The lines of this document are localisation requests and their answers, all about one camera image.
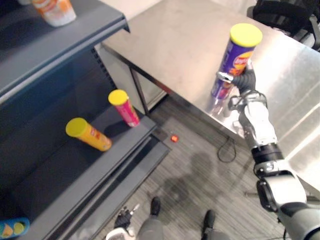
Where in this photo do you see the black floor cable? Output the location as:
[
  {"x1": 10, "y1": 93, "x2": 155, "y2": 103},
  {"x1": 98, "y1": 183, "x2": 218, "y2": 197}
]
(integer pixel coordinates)
[{"x1": 216, "y1": 136, "x2": 237, "y2": 161}]

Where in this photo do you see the robot right leg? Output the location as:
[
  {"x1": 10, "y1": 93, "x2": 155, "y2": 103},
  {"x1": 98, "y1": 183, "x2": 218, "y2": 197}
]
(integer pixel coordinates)
[{"x1": 201, "y1": 209, "x2": 232, "y2": 240}]

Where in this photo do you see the robot left leg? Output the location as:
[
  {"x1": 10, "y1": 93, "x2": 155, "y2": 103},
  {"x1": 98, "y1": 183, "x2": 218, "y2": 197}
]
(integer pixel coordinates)
[{"x1": 138, "y1": 196, "x2": 165, "y2": 240}]

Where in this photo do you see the pink chips can yellow lid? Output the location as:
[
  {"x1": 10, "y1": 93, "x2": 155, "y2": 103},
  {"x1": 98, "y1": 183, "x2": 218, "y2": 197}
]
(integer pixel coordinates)
[{"x1": 107, "y1": 89, "x2": 141, "y2": 128}]

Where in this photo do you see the black office chair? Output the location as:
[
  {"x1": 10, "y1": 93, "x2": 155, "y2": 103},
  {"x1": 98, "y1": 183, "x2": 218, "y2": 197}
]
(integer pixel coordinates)
[{"x1": 246, "y1": 0, "x2": 320, "y2": 52}]

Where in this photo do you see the robot leg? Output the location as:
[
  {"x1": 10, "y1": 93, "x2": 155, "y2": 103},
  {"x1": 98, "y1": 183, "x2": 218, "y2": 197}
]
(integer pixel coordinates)
[
  {"x1": 201, "y1": 209, "x2": 232, "y2": 240},
  {"x1": 138, "y1": 196, "x2": 165, "y2": 240}
]

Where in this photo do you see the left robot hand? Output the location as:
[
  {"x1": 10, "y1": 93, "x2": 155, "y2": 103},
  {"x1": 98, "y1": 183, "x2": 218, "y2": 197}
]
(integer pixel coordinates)
[{"x1": 114, "y1": 204, "x2": 141, "y2": 230}]

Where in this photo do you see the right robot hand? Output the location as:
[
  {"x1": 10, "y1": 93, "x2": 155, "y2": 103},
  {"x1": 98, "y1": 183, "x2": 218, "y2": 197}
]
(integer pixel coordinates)
[{"x1": 216, "y1": 59, "x2": 258, "y2": 98}]

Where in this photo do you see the orange chips can yellow lid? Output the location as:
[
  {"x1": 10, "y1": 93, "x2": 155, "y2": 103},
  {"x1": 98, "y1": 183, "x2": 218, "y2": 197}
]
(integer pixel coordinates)
[{"x1": 65, "y1": 117, "x2": 113, "y2": 152}]

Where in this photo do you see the orange white cup container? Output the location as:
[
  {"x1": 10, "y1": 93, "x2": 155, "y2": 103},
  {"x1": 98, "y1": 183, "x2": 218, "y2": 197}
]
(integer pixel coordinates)
[{"x1": 31, "y1": 0, "x2": 77, "y2": 28}]

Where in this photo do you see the purple chips can yellow lid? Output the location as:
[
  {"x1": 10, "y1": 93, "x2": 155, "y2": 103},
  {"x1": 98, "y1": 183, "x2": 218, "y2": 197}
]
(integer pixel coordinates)
[{"x1": 210, "y1": 23, "x2": 264, "y2": 99}]

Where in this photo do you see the blue snack package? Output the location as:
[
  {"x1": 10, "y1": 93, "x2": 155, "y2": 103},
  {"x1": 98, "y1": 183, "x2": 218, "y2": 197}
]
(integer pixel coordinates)
[{"x1": 0, "y1": 216, "x2": 31, "y2": 239}]

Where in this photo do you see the steel table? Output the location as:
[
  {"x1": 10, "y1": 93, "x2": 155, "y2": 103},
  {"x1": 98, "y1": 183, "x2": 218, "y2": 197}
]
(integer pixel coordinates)
[{"x1": 96, "y1": 0, "x2": 320, "y2": 195}]

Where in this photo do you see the dark grey shelf unit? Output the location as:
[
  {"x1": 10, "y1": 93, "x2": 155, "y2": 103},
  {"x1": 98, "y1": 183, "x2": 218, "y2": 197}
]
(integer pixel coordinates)
[{"x1": 0, "y1": 0, "x2": 172, "y2": 240}]

